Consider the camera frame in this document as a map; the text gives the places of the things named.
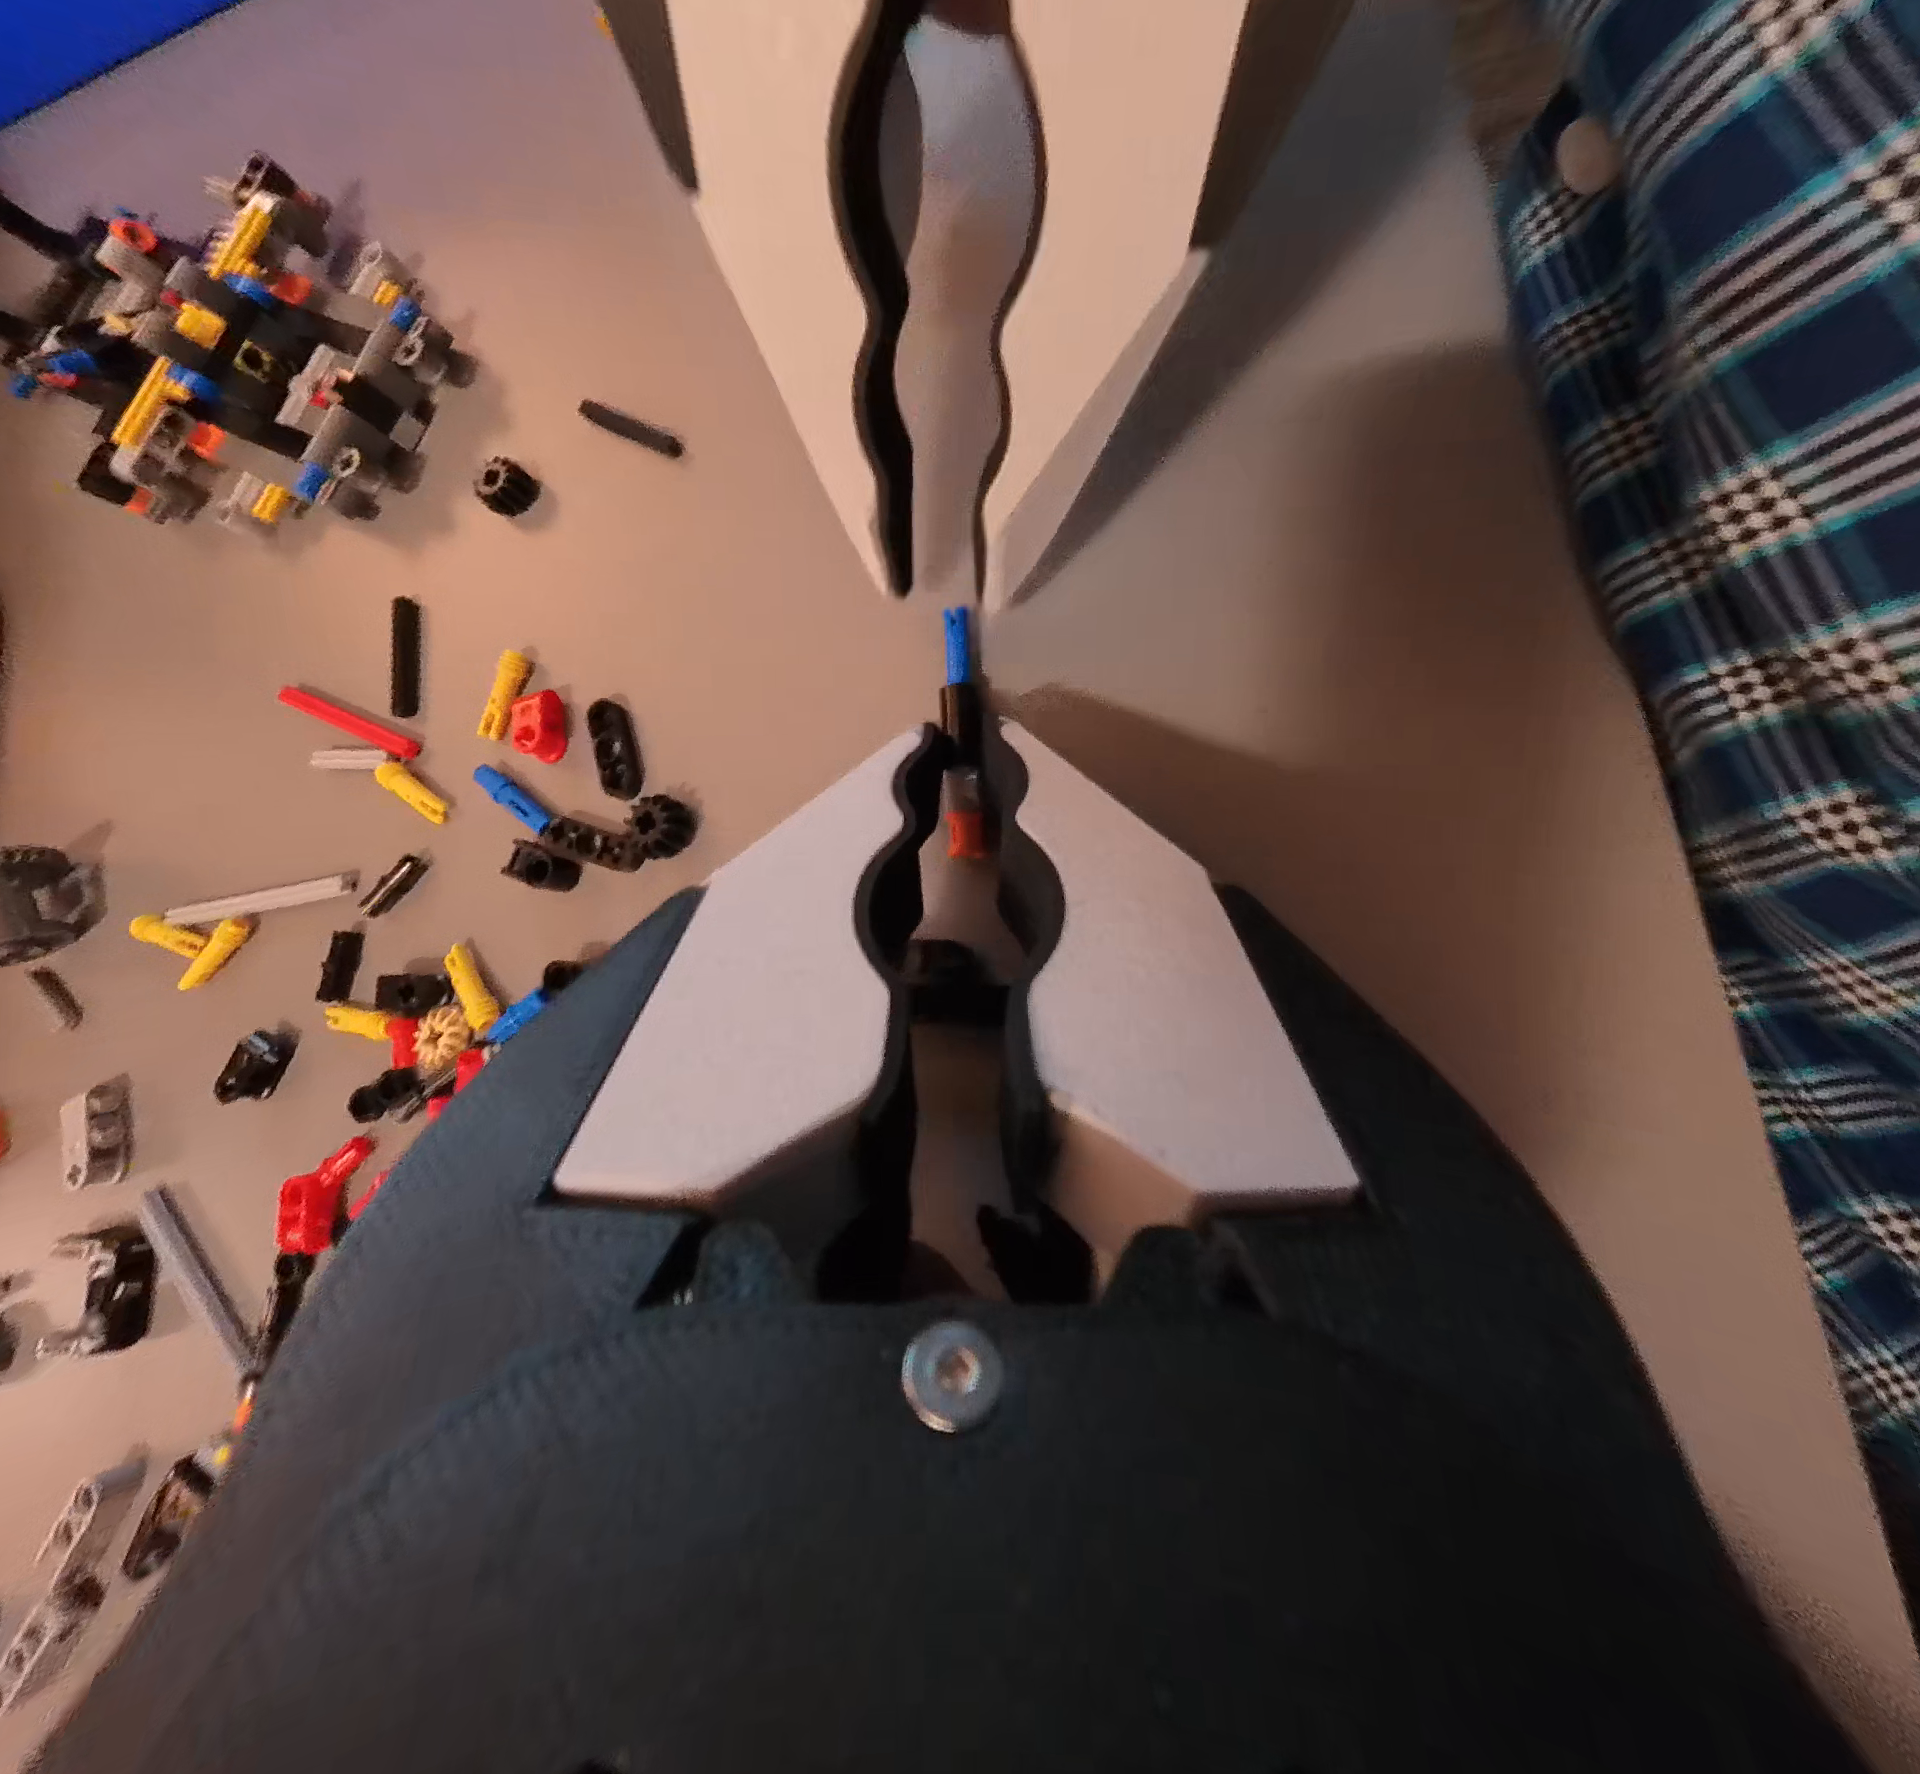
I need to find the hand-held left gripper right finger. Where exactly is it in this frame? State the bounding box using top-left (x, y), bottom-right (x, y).
top-left (976, 724), bottom-right (1359, 1304)

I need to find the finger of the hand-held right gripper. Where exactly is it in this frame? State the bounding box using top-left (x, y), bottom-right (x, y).
top-left (540, 0), bottom-right (917, 601)
top-left (882, 0), bottom-right (1428, 608)

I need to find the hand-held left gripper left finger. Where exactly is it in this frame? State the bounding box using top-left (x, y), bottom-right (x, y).
top-left (555, 729), bottom-right (951, 1304)

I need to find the person's right forearm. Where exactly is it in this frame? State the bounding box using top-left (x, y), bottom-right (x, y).
top-left (1426, 0), bottom-right (1920, 487)

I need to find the black bent lego liftarm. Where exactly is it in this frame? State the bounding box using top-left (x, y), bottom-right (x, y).
top-left (540, 814), bottom-right (646, 880)

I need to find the pile of mixed lego pieces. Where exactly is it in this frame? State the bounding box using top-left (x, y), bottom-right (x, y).
top-left (269, 940), bottom-right (586, 1355)

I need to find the red lego axle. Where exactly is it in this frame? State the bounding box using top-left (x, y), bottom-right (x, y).
top-left (277, 688), bottom-right (426, 762)

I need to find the partly built lego chassis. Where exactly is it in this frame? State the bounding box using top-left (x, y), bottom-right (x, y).
top-left (0, 152), bottom-right (475, 532)

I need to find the long dark grey lego axle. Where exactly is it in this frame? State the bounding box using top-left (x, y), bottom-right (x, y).
top-left (138, 1184), bottom-right (260, 1373)

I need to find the short grey lego beam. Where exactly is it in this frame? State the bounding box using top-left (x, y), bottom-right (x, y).
top-left (60, 1075), bottom-right (140, 1188)

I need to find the dark curved lego panel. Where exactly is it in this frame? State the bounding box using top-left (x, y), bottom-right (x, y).
top-left (36, 1219), bottom-right (160, 1360)

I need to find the grey lego differential gear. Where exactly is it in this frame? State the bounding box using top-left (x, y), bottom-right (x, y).
top-left (0, 845), bottom-right (110, 970)

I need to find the black lego claw piece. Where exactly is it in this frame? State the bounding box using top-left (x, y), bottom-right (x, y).
top-left (121, 1451), bottom-right (219, 1582)

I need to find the grey lego liftarm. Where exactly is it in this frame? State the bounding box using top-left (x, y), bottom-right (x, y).
top-left (0, 1563), bottom-right (107, 1710)
top-left (36, 1455), bottom-right (149, 1566)

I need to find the person in plaid shirt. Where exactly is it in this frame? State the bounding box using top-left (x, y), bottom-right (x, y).
top-left (1560, 424), bottom-right (1920, 1498)

